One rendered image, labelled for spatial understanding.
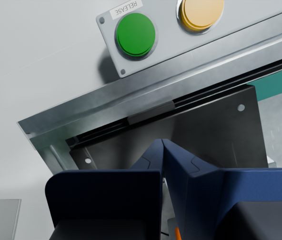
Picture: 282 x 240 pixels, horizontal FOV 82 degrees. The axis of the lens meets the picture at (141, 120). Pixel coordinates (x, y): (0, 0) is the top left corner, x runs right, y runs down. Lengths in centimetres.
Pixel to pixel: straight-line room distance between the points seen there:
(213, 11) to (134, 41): 8
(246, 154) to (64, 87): 31
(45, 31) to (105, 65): 11
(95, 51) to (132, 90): 13
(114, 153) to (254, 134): 18
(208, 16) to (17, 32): 30
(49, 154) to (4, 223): 9
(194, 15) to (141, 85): 9
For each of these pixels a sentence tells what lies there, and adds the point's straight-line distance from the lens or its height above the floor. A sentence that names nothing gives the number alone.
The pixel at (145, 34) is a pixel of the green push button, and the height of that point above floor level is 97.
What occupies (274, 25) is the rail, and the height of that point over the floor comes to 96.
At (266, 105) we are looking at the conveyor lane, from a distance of 31.
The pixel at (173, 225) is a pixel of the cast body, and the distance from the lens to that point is 20.
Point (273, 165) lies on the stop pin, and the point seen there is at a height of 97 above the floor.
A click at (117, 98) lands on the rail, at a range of 21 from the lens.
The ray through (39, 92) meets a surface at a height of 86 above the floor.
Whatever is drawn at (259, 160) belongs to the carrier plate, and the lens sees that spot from 27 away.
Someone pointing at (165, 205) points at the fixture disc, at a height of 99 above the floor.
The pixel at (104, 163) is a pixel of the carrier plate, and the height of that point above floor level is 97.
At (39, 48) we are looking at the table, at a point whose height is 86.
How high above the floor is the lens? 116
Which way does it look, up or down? 71 degrees down
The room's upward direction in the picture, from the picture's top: 176 degrees counter-clockwise
